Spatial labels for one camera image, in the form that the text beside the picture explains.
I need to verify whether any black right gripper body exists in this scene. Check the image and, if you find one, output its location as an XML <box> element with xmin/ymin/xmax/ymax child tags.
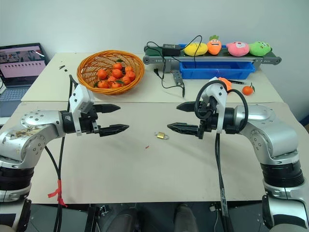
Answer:
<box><xmin>195</xmin><ymin>96</ymin><xmax>220</xmax><ymax>140</ymax></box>

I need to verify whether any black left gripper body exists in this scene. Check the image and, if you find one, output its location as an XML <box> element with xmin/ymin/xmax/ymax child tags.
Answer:
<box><xmin>78</xmin><ymin>105</ymin><xmax>100</xmax><ymax>135</ymax></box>

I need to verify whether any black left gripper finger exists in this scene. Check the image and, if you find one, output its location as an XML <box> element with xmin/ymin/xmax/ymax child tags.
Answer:
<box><xmin>98</xmin><ymin>124</ymin><xmax>130</xmax><ymax>138</ymax></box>
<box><xmin>93</xmin><ymin>103</ymin><xmax>121</xmax><ymax>115</ymax></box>

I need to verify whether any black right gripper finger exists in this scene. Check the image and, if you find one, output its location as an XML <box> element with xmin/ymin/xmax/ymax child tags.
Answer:
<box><xmin>176</xmin><ymin>101</ymin><xmax>200</xmax><ymax>113</ymax></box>
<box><xmin>167</xmin><ymin>122</ymin><xmax>201</xmax><ymax>138</ymax></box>

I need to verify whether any blue plastic bin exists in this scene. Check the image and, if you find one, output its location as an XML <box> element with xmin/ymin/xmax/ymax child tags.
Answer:
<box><xmin>179</xmin><ymin>61</ymin><xmax>255</xmax><ymax>80</ymax></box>

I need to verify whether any orange tangerine with leaf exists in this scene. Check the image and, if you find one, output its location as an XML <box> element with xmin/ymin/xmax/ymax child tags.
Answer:
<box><xmin>242</xmin><ymin>82</ymin><xmax>256</xmax><ymax>96</ymax></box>

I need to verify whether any orange wicker basket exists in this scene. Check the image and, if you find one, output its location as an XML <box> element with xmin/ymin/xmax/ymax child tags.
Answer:
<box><xmin>76</xmin><ymin>49</ymin><xmax>145</xmax><ymax>96</ymax></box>

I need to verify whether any small grey conveyor belt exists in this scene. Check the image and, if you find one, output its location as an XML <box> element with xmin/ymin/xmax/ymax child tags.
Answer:
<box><xmin>142</xmin><ymin>44</ymin><xmax>282</xmax><ymax>71</ymax></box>

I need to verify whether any yellow plush toy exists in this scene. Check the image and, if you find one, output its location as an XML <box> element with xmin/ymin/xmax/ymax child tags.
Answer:
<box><xmin>183</xmin><ymin>42</ymin><xmax>209</xmax><ymax>57</ymax></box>

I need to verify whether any black power adapter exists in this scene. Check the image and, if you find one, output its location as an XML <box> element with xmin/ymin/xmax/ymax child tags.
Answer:
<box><xmin>162</xmin><ymin>43</ymin><xmax>182</xmax><ymax>57</ymax></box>

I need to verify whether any orange carrot plush toy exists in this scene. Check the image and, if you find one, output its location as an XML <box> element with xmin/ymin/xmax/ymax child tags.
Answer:
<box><xmin>207</xmin><ymin>34</ymin><xmax>223</xmax><ymax>55</ymax></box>

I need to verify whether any red tape strip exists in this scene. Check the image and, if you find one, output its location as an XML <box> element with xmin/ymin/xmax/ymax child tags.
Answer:
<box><xmin>47</xmin><ymin>179</ymin><xmax>69</xmax><ymax>208</ymax></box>

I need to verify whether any pink plush toy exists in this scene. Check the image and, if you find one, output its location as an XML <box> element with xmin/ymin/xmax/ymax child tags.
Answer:
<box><xmin>226</xmin><ymin>41</ymin><xmax>251</xmax><ymax>58</ymax></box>

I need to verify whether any green plush toy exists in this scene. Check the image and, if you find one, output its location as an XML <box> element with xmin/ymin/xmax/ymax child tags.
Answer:
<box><xmin>249</xmin><ymin>40</ymin><xmax>273</xmax><ymax>57</ymax></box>

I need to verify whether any open laptop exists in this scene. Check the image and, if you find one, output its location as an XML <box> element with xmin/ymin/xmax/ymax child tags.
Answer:
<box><xmin>0</xmin><ymin>43</ymin><xmax>50</xmax><ymax>118</ymax></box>

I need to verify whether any black power adapter cable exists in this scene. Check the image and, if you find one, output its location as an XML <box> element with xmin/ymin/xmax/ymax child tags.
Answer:
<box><xmin>146</xmin><ymin>35</ymin><xmax>203</xmax><ymax>98</ymax></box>

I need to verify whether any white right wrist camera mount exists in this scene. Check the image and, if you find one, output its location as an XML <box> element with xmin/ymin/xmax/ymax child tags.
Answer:
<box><xmin>201</xmin><ymin>76</ymin><xmax>229</xmax><ymax>134</ymax></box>

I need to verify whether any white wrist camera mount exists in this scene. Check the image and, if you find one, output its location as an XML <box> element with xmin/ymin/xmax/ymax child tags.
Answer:
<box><xmin>68</xmin><ymin>84</ymin><xmax>95</xmax><ymax>136</ymax></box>
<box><xmin>201</xmin><ymin>76</ymin><xmax>229</xmax><ymax>134</ymax></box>

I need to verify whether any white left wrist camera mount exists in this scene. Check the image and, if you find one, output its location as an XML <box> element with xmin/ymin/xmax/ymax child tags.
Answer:
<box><xmin>68</xmin><ymin>84</ymin><xmax>95</xmax><ymax>136</ymax></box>

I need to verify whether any grey perforated metal bracket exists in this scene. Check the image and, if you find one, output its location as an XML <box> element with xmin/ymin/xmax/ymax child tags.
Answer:
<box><xmin>172</xmin><ymin>70</ymin><xmax>183</xmax><ymax>86</ymax></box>

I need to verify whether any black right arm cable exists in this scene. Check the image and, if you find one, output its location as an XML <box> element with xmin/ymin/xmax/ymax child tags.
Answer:
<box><xmin>195</xmin><ymin>80</ymin><xmax>250</xmax><ymax>232</ymax></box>

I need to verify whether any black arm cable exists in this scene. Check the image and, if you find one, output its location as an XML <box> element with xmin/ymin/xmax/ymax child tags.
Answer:
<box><xmin>44</xmin><ymin>74</ymin><xmax>74</xmax><ymax>232</ymax></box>
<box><xmin>195</xmin><ymin>80</ymin><xmax>250</xmax><ymax>232</ymax></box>

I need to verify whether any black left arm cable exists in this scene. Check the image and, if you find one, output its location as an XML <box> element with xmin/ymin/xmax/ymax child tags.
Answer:
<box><xmin>44</xmin><ymin>74</ymin><xmax>74</xmax><ymax>232</ymax></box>

